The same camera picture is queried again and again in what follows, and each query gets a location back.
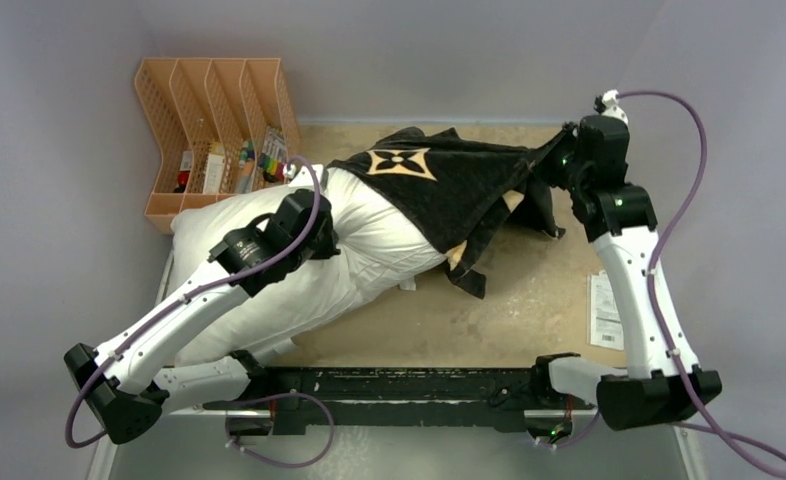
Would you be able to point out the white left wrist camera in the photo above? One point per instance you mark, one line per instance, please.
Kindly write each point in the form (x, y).
(301, 177)

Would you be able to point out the orange plastic file organizer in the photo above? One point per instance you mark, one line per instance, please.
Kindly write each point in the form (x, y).
(197, 106)

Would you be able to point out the white paper label sheet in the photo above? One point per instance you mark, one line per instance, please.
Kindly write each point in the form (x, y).
(604, 323)

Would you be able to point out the colourful marker set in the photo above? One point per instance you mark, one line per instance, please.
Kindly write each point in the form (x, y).
(273, 156)

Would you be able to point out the white card box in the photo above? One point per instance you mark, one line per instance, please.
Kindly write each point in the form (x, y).
(214, 170)

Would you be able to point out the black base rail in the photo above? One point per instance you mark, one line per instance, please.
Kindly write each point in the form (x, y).
(506, 400)

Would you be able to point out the black pillowcase with beige flowers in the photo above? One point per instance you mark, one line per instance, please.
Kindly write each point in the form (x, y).
(458, 193)

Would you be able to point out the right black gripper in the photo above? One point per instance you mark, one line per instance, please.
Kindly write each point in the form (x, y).
(545, 165)

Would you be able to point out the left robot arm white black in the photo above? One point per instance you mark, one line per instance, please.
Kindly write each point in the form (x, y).
(125, 384)

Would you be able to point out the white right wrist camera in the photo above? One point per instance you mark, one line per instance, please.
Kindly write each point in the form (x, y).
(608, 105)

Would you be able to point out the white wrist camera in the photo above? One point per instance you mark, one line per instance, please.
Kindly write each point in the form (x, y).
(608, 105)
(301, 177)

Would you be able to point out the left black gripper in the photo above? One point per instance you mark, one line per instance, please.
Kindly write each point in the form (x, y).
(327, 247)

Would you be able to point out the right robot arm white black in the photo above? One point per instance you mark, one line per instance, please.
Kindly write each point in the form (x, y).
(663, 381)

